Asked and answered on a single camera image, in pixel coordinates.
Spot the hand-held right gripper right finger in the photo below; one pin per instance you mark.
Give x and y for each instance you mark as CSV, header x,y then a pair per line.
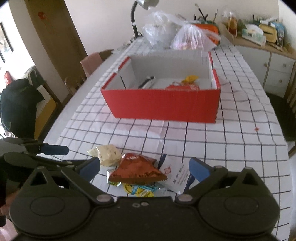
x,y
198,171

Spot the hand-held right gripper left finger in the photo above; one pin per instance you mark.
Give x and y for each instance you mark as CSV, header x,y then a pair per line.
x,y
90,168

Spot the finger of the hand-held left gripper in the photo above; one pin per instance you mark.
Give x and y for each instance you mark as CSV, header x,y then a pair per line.
x,y
23,162
55,150

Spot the cream snack packet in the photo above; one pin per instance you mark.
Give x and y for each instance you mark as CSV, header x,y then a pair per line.
x,y
106,155

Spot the white milk powder sachet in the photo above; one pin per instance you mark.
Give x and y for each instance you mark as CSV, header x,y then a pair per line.
x,y
177,173

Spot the green candy wrapper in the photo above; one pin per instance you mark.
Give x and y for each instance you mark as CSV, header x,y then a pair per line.
x,y
113,183

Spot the brown foil snack packet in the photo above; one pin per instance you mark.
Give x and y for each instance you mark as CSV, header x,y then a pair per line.
x,y
136,170

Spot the yellow cartoon snack packet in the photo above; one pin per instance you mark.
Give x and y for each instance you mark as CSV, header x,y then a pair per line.
x,y
141,190

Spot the red cardboard box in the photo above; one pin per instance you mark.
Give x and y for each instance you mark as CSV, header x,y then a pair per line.
x,y
161,106

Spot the red snack packet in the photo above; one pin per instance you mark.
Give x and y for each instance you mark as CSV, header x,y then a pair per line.
x,y
182,87

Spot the small yellow snack packet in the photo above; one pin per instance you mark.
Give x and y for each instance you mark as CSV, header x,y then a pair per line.
x,y
189,79

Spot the silver packet with black end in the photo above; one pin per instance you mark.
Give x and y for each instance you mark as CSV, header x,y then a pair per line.
x,y
146,83

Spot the person's left hand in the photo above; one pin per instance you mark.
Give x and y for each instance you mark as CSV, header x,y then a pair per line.
x,y
10,199

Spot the white checked tablecloth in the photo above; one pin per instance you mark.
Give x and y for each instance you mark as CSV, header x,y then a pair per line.
x,y
208,143

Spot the black bag on chair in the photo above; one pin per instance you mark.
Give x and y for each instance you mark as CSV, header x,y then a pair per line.
x,y
18,106

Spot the wooden chair with towel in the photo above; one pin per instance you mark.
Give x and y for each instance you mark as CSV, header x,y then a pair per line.
x,y
71,85

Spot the pink towel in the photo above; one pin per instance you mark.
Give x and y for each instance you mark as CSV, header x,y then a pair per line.
x,y
91,63

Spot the bare wooden chair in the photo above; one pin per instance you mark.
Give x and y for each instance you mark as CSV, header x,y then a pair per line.
x,y
282,111

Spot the wooden door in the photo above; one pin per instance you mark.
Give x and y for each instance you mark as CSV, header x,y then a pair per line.
x,y
57,34

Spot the white sideboard cabinet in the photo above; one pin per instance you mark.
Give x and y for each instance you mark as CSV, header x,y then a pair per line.
x,y
275,67

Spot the clear bag with pink contents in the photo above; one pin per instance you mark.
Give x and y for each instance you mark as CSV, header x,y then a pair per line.
x,y
192,38

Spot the orange case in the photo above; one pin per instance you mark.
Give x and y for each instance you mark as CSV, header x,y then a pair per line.
x,y
211,29

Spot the large clear plastic bag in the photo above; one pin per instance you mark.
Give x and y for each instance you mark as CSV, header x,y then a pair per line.
x,y
159,30

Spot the green tissue box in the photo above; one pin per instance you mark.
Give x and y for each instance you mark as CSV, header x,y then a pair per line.
x,y
253,33

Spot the amber liquid bottle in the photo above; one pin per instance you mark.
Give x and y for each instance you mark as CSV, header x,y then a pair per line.
x,y
232,24

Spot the silver desk lamp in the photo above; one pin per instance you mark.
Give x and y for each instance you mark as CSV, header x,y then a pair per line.
x,y
134,20

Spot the brushes in holder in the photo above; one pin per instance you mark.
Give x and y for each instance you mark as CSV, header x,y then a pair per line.
x,y
204,15

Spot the light blue box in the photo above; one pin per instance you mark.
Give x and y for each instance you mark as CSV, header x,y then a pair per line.
x,y
280,33

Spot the framed wall picture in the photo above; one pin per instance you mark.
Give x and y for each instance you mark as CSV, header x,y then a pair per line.
x,y
5,41

